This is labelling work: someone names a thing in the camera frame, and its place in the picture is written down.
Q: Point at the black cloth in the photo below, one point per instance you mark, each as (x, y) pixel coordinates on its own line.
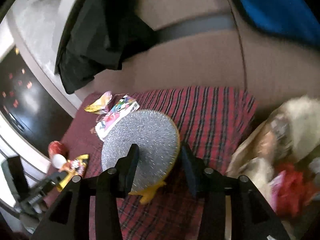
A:
(100, 35)

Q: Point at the purple pink snack package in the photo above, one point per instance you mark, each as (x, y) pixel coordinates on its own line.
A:
(122, 108)

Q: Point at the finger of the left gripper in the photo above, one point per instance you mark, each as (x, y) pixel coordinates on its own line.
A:
(48, 183)

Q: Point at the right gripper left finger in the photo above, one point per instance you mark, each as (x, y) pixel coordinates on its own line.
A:
(126, 167)

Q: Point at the red plaid cloth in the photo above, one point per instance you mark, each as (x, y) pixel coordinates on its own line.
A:
(211, 120)

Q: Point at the blue towel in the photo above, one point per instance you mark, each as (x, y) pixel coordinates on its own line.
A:
(292, 19)

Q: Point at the red snack wrapper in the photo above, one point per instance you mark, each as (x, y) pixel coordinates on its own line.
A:
(71, 168)

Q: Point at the grey cabinet handle strip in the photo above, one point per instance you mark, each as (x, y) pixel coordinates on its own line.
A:
(197, 25)

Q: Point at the yellow snack wrapper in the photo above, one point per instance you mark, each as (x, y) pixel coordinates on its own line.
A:
(100, 106)

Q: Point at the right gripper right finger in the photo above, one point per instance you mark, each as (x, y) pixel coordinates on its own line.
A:
(194, 171)

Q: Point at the red paper cup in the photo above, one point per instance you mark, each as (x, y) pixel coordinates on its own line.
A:
(57, 153)

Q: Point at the trash bin with plastic bag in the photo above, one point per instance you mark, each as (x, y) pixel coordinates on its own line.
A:
(281, 158)

